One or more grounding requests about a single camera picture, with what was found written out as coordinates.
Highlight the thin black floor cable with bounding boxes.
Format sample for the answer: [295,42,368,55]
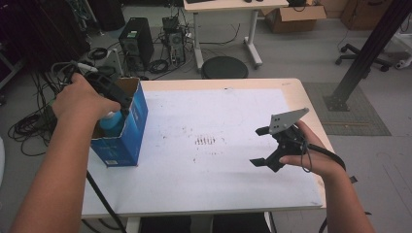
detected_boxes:
[198,23,243,47]

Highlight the black curtain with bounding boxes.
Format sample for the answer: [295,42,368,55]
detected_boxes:
[0,0,92,72]

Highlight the white table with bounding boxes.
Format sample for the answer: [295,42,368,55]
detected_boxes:
[83,88,324,216]

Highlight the person's left hand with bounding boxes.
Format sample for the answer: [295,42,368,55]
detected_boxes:
[51,73,121,126]

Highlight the black cable coil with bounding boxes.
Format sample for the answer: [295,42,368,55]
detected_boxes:
[86,47,109,61]
[148,58,170,75]

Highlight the closed cardboard box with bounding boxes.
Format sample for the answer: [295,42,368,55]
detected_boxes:
[339,0,395,32]

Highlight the black round stool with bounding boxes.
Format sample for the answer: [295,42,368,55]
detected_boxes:
[200,55,250,81]

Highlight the white desk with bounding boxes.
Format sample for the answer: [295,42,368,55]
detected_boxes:
[183,0,290,71]

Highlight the tangle of black cables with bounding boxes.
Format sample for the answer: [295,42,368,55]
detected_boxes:
[7,72,60,157]

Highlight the open computer case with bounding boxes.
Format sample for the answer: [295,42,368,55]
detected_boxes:
[161,16,188,66]

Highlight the black computer tower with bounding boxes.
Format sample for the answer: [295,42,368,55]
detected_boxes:
[118,17,155,71]

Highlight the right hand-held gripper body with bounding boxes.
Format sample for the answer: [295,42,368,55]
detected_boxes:
[265,107,310,173]

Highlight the gray cable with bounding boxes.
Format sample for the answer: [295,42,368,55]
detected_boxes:
[51,60,99,85]

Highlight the gray floor mat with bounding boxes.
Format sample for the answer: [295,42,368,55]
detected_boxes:
[302,82,393,137]

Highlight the black metal stand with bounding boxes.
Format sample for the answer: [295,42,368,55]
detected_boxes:
[324,0,412,113]

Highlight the person's right hand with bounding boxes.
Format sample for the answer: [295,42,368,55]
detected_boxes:
[279,119,346,183]

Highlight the blue bottle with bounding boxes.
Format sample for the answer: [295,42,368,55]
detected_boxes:
[99,111,126,137]

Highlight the open cardboard box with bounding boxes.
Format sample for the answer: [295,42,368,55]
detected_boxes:
[260,4,327,34]

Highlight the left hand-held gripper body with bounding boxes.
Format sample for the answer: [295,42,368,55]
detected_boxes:
[85,72,134,115]

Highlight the blue cardboard box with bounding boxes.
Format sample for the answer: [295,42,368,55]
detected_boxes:
[90,77,150,168]

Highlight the black office chair base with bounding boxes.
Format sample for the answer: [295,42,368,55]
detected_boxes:
[334,43,394,73]

